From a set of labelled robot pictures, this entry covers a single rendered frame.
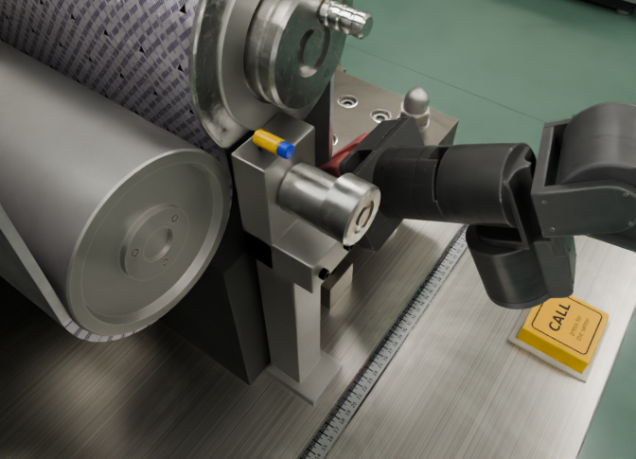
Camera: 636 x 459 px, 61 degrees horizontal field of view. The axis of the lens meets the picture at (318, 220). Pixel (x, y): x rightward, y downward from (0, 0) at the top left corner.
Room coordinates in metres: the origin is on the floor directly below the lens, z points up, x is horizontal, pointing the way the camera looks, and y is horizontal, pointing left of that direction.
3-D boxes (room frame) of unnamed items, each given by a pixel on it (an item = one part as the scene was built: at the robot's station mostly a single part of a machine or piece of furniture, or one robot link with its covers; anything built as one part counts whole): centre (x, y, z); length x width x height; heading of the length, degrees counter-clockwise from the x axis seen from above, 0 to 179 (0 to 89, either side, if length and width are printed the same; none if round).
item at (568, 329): (0.28, -0.26, 0.91); 0.07 x 0.07 x 0.02; 54
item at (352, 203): (0.21, -0.02, 1.18); 0.04 x 0.02 x 0.04; 144
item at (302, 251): (0.24, 0.01, 1.05); 0.06 x 0.05 x 0.31; 54
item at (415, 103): (0.47, -0.11, 1.05); 0.04 x 0.04 x 0.04
